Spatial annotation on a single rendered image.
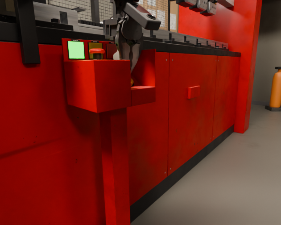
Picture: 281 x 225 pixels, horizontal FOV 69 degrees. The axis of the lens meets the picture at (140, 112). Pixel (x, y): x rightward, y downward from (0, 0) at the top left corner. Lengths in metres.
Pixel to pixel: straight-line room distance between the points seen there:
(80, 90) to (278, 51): 3.96
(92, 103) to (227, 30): 2.18
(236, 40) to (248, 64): 0.29
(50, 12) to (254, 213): 1.31
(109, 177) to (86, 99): 0.26
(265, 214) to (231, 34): 1.79
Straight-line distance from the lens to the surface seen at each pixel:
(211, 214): 1.25
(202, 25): 2.65
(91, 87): 0.49
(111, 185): 0.66
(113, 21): 0.61
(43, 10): 0.83
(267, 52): 4.34
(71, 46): 0.62
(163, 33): 1.32
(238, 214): 1.30
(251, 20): 2.49
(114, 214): 0.72
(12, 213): 0.73
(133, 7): 0.58
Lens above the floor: 0.77
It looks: 13 degrees down
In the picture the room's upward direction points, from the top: 1 degrees counter-clockwise
